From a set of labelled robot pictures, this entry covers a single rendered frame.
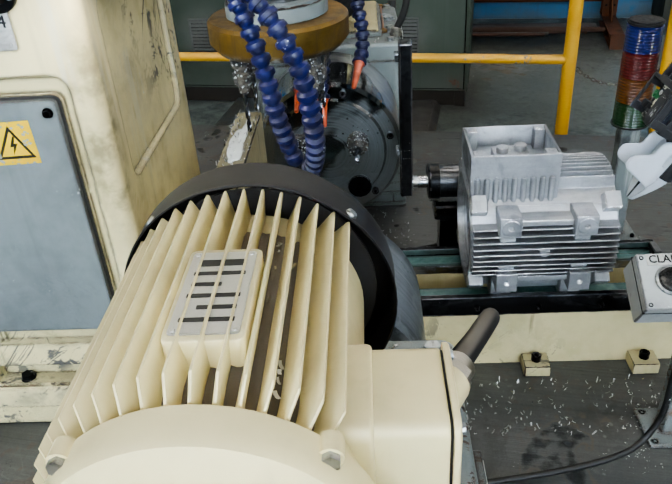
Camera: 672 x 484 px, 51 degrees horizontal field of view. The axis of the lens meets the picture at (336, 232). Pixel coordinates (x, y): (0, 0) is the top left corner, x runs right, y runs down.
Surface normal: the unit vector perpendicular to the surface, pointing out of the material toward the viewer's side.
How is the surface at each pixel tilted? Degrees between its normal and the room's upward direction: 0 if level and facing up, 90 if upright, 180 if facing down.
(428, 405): 0
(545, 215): 0
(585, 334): 90
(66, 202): 90
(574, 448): 0
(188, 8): 90
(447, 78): 90
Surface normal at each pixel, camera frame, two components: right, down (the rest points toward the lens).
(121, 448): -0.31, -0.50
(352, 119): -0.03, 0.52
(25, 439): -0.06, -0.85
